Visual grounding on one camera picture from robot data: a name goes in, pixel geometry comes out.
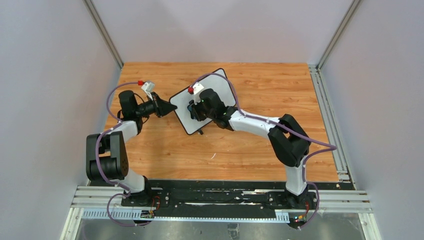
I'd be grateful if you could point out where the right aluminium corner post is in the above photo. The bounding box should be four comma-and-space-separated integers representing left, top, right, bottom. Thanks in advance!
316, 0, 363, 71

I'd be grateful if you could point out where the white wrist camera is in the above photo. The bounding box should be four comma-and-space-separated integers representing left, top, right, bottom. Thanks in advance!
192, 82, 205, 104
141, 80, 155, 100

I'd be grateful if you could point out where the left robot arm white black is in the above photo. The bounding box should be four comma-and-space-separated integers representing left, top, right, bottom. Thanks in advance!
86, 90, 177, 206

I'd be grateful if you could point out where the white whiteboard with black frame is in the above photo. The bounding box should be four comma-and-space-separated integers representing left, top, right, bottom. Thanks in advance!
169, 68, 236, 135

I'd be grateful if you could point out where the blue and black eraser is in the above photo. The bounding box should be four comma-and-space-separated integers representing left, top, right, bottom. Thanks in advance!
187, 100, 199, 121

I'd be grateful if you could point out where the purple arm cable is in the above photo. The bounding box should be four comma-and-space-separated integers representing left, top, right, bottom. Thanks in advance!
95, 79, 153, 228
187, 72, 338, 229

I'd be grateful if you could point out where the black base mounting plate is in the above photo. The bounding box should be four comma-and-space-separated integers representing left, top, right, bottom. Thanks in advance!
86, 179, 354, 223

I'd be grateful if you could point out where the left aluminium corner post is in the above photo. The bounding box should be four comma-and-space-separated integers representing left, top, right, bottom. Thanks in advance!
82, 0, 124, 69

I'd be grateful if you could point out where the aluminium corner post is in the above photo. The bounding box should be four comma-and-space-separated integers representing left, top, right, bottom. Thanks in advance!
82, 0, 124, 69
316, 0, 363, 71

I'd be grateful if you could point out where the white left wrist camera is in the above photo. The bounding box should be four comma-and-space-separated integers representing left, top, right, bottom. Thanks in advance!
141, 80, 155, 100

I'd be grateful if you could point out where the right aluminium table rail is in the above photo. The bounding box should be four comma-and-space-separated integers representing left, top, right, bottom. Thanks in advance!
308, 64, 356, 187

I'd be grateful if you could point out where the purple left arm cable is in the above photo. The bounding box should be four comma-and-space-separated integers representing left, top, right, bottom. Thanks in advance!
95, 79, 153, 228

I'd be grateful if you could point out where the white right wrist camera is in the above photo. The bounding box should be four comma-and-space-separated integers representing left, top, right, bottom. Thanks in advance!
192, 82, 205, 104

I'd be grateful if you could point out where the aluminium front rail frame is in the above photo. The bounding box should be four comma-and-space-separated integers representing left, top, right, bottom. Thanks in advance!
61, 180, 382, 240

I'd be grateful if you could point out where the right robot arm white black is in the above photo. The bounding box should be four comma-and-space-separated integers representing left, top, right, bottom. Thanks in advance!
187, 87, 311, 203

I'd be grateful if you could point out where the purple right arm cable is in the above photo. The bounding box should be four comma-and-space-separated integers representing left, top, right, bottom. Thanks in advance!
187, 72, 338, 229

